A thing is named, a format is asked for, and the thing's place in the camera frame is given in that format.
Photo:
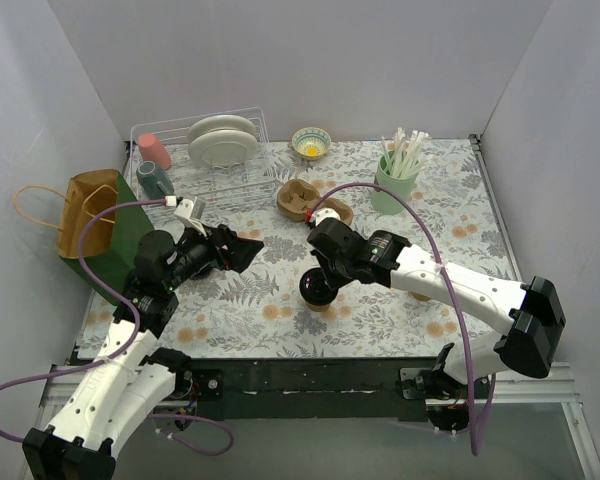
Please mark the front white plate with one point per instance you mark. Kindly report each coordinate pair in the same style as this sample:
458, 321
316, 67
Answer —
223, 148

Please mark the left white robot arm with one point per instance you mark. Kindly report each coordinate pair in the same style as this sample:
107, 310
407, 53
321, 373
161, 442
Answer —
84, 439

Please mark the cardboard cup carrier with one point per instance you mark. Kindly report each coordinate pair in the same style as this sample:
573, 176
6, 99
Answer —
297, 196

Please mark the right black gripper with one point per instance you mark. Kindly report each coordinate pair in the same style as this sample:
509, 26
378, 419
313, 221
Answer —
325, 241

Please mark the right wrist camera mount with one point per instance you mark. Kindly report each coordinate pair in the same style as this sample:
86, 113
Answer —
314, 218

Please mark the white plate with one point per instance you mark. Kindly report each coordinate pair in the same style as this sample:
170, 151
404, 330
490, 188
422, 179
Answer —
220, 122
223, 148

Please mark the stacked brown paper cups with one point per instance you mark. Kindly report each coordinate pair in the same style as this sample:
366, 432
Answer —
420, 297

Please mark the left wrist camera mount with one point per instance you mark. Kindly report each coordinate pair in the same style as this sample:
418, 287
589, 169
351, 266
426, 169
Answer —
188, 211

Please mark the black cup lid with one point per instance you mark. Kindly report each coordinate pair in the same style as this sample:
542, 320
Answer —
314, 288

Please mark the grey-green mug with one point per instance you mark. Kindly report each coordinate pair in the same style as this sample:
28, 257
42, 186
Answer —
153, 180

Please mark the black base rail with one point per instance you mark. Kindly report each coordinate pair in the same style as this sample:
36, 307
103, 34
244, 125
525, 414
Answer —
300, 388

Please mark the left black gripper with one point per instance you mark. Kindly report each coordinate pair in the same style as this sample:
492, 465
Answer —
222, 248

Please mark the brown paper coffee cup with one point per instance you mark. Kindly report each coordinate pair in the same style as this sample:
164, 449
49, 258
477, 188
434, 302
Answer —
318, 307

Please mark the white wire dish rack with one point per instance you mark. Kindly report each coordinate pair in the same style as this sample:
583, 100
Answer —
222, 188

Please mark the pink cup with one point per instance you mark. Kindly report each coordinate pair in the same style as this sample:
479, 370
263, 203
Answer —
152, 150

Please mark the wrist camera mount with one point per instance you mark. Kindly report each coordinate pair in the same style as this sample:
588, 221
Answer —
188, 211
314, 218

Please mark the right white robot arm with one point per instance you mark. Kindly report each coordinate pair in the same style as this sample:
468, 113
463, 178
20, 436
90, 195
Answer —
526, 319

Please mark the rear white plate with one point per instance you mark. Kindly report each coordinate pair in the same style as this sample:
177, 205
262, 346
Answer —
220, 122

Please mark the patterned small bowl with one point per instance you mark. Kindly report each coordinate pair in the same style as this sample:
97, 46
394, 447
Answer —
311, 143

